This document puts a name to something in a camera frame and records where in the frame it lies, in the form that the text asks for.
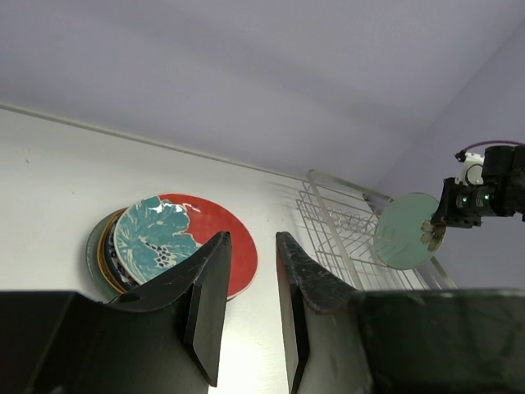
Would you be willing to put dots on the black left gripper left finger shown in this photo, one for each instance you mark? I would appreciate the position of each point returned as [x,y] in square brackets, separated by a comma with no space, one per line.
[161,337]

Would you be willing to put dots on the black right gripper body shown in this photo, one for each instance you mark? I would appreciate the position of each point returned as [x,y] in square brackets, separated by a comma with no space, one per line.
[501,194]

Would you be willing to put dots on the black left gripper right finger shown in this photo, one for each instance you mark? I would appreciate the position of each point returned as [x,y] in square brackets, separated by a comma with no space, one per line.
[341,340]

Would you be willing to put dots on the teal blue plate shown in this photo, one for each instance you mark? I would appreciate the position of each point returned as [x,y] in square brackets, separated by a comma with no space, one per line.
[91,258]

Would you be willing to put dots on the blue floral white plate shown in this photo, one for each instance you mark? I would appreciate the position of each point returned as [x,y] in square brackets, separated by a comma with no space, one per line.
[114,264]

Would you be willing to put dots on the red teal leaf plate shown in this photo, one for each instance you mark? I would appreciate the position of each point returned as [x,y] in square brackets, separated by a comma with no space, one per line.
[160,231]

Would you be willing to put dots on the mint green plate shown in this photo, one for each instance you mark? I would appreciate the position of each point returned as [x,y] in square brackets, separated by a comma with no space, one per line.
[404,237]

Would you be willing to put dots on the beige bird pattern plate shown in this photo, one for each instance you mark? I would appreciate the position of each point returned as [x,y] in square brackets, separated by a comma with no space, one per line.
[108,277]

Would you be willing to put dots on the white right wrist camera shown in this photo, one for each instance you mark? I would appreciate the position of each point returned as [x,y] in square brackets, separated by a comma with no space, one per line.
[471,169]

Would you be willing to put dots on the wire dish rack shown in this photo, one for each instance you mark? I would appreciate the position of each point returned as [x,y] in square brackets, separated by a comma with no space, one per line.
[340,219]

